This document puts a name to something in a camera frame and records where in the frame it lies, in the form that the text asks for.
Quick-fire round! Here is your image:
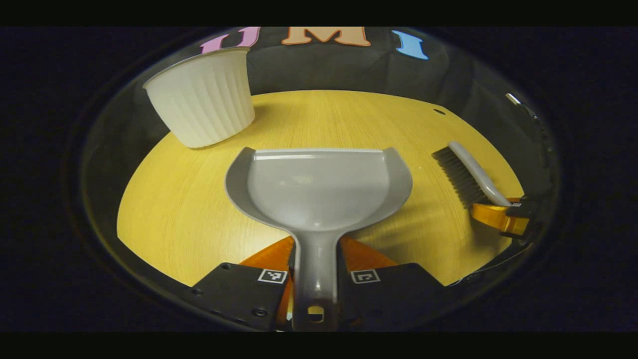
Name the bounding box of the grey plastic dustpan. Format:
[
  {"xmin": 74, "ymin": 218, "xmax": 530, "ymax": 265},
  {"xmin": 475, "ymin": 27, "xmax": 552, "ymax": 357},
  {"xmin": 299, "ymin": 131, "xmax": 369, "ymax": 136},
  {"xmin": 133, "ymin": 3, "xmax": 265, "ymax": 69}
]
[{"xmin": 225, "ymin": 147, "xmax": 414, "ymax": 332}]

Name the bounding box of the white ribbed garbage bin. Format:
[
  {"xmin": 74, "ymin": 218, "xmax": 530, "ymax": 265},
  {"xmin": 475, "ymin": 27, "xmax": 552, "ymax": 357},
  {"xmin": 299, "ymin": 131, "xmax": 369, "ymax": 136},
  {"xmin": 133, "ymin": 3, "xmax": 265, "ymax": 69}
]
[{"xmin": 143, "ymin": 47, "xmax": 256, "ymax": 149}]

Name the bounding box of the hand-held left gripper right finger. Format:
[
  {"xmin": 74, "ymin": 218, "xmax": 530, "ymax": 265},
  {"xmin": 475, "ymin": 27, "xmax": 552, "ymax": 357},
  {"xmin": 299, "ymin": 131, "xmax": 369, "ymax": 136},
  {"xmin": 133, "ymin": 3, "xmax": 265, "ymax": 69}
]
[{"xmin": 337, "ymin": 236, "xmax": 450, "ymax": 329}]

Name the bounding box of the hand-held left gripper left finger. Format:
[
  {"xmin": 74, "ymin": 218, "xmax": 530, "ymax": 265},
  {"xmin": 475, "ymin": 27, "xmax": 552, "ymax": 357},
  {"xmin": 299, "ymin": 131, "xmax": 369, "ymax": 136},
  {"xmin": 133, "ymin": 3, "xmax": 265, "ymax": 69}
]
[{"xmin": 191, "ymin": 236, "xmax": 296, "ymax": 332}]

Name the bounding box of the small grey broom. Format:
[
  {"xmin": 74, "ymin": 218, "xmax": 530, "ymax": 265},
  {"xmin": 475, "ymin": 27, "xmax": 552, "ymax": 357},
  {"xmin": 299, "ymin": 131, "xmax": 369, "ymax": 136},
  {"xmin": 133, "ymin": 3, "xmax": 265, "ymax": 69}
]
[{"xmin": 431, "ymin": 141, "xmax": 514, "ymax": 208}]

